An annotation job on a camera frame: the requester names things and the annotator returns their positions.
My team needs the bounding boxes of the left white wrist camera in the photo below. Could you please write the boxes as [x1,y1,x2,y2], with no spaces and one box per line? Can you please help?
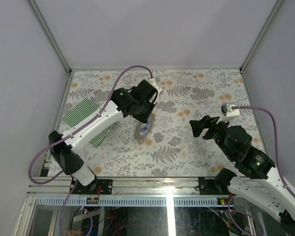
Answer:
[147,78,163,95]

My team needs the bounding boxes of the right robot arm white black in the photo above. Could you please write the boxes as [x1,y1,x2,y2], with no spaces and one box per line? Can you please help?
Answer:
[189,116,295,236]

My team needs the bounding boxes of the aluminium front rail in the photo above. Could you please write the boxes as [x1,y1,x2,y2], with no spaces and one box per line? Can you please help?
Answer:
[27,177,200,197]

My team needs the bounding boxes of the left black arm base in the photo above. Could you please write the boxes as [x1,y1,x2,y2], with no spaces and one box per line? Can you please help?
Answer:
[73,176,113,196]

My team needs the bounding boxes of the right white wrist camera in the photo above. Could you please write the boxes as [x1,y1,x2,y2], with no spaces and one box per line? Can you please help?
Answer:
[217,102,240,123]

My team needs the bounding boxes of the right aluminium frame post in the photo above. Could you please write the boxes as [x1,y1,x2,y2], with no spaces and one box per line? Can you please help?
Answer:
[239,0,285,73]

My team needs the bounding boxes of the left aluminium frame post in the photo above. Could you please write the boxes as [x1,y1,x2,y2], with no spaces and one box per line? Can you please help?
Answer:
[26,0,72,75]

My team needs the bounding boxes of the blue key tag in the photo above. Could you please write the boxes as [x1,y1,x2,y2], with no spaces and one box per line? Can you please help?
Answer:
[140,120,152,133]

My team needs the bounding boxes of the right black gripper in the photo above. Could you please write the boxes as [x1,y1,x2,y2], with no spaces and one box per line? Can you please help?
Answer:
[188,115,234,159]

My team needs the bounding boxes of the aluminium frame post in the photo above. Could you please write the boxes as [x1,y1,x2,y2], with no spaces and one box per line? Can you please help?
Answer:
[239,0,285,73]
[26,0,72,75]

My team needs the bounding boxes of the green striped cloth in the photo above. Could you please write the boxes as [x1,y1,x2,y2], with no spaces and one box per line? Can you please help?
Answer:
[62,98,113,148]

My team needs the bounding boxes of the metal key ring disc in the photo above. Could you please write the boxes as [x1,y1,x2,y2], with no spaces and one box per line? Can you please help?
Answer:
[135,113,155,143]

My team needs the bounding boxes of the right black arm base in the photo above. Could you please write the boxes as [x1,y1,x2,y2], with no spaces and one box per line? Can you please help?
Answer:
[196,168,236,196]

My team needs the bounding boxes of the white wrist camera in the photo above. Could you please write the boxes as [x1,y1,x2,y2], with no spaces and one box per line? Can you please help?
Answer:
[217,102,240,123]
[147,78,163,95]

